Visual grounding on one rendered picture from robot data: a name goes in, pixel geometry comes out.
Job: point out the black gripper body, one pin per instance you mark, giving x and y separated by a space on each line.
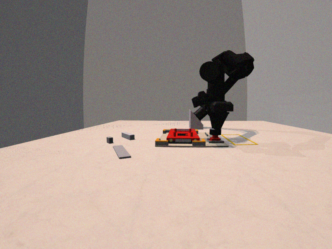
219 104

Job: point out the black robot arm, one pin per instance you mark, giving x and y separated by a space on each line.
236 66

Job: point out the black tyre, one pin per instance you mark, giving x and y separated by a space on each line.
212 132

